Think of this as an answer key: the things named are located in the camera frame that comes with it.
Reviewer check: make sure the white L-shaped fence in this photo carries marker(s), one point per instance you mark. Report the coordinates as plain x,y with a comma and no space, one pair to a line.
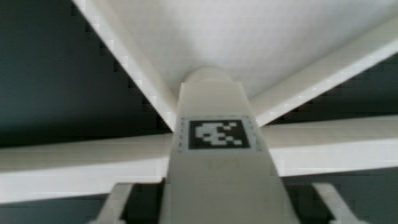
75,169

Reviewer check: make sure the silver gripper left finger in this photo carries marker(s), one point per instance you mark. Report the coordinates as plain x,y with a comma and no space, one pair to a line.
112,209

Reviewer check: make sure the white desk top tray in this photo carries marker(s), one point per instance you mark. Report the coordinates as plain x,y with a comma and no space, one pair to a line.
291,45

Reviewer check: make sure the white desk leg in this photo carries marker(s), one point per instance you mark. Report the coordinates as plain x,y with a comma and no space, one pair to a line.
224,189

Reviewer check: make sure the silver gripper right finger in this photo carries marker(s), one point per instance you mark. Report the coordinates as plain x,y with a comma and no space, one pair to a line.
336,205

